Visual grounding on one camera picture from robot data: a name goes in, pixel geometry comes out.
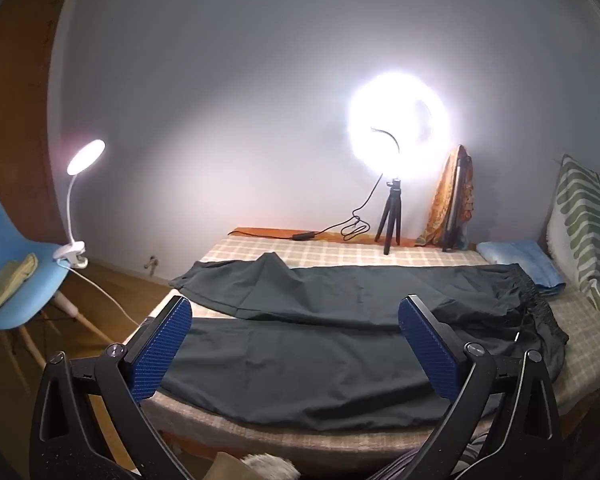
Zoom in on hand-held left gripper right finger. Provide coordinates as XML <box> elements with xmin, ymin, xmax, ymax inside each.
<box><xmin>398</xmin><ymin>295</ymin><xmax>563</xmax><ymax>480</ymax></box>

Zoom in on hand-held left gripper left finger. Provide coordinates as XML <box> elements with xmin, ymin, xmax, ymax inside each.
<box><xmin>29</xmin><ymin>295</ymin><xmax>193</xmax><ymax>480</ymax></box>

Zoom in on dark grey pants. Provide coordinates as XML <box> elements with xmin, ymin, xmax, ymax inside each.
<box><xmin>169</xmin><ymin>252</ymin><xmax>570</xmax><ymax>432</ymax></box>

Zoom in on folded blue towel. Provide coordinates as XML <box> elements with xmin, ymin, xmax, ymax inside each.
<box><xmin>476</xmin><ymin>240</ymin><xmax>566</xmax><ymax>297</ymax></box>

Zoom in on bed with checkered sheet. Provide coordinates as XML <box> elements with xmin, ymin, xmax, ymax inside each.
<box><xmin>125</xmin><ymin>227</ymin><xmax>600</xmax><ymax>476</ymax></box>

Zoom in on black tripod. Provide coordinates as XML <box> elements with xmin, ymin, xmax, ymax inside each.
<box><xmin>375</xmin><ymin>177</ymin><xmax>405</xmax><ymax>256</ymax></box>

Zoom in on orange patterned cloth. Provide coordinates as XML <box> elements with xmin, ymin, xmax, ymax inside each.
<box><xmin>415</xmin><ymin>145</ymin><xmax>477</xmax><ymax>252</ymax></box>

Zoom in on beige furry slipper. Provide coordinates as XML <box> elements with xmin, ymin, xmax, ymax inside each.
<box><xmin>215</xmin><ymin>452</ymin><xmax>301</xmax><ymax>480</ymax></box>

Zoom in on yellow cloth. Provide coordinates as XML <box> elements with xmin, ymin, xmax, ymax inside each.
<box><xmin>0</xmin><ymin>253</ymin><xmax>40</xmax><ymax>316</ymax></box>

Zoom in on blue chair with wooden legs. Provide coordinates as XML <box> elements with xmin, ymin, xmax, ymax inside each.
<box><xmin>0</xmin><ymin>175</ymin><xmax>111</xmax><ymax>396</ymax></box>

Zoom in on green striped pillow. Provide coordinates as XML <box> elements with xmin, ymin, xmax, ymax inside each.
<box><xmin>545</xmin><ymin>155</ymin><xmax>600</xmax><ymax>338</ymax></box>

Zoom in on white clip lamp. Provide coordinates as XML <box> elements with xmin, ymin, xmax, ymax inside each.
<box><xmin>54</xmin><ymin>139</ymin><xmax>106</xmax><ymax>268</ymax></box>

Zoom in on black gooseneck phone holder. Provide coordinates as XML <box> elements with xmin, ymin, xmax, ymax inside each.
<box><xmin>371</xmin><ymin>126</ymin><xmax>402</xmax><ymax>155</ymax></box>

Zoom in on brown wooden door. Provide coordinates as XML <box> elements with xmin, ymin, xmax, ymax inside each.
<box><xmin>0</xmin><ymin>0</ymin><xmax>76</xmax><ymax>241</ymax></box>

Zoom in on white lamp cable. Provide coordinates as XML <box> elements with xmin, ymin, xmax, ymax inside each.
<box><xmin>67</xmin><ymin>265</ymin><xmax>148</xmax><ymax>326</ymax></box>

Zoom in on black ring light cable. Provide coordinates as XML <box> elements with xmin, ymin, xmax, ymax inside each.
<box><xmin>228</xmin><ymin>172</ymin><xmax>383</xmax><ymax>243</ymax></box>

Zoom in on white ring light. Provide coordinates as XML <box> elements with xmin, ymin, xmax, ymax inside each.
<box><xmin>347</xmin><ymin>72</ymin><xmax>452</xmax><ymax>178</ymax></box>

